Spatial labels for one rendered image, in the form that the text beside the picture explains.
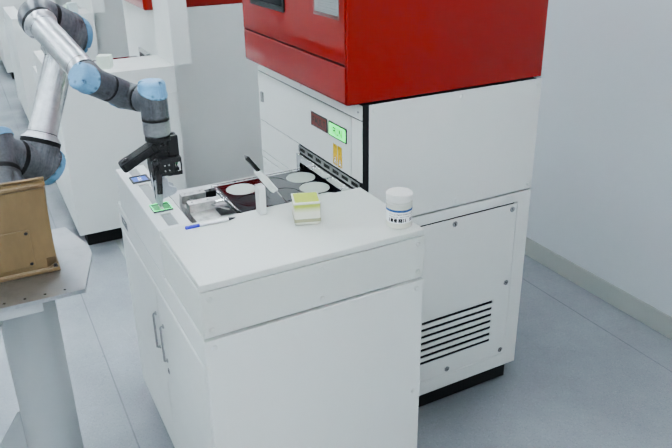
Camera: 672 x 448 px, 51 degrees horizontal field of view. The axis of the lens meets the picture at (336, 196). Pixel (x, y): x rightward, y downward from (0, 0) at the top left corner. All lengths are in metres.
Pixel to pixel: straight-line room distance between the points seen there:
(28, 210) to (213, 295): 0.64
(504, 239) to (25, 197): 1.58
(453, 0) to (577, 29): 1.35
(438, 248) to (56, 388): 1.28
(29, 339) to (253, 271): 0.80
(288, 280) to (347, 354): 0.32
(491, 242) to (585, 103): 1.11
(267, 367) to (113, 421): 1.14
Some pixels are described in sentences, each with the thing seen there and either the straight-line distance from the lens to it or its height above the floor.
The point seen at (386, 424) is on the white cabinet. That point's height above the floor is 0.36.
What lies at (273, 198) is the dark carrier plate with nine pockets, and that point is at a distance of 2.24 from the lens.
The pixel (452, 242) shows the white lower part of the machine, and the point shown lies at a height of 0.69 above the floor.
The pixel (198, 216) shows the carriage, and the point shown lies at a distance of 2.20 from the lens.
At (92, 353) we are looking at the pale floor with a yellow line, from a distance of 3.25.
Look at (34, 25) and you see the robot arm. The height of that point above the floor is 1.46.
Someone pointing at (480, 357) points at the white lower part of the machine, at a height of 0.16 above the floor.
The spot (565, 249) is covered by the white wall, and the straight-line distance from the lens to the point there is 3.72.
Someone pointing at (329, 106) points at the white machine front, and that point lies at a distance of 2.25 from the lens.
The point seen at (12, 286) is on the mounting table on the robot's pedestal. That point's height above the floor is 0.82.
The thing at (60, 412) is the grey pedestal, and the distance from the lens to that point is 2.39.
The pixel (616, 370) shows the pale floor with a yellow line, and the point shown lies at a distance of 3.14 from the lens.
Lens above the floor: 1.76
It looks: 23 degrees down
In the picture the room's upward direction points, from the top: 1 degrees counter-clockwise
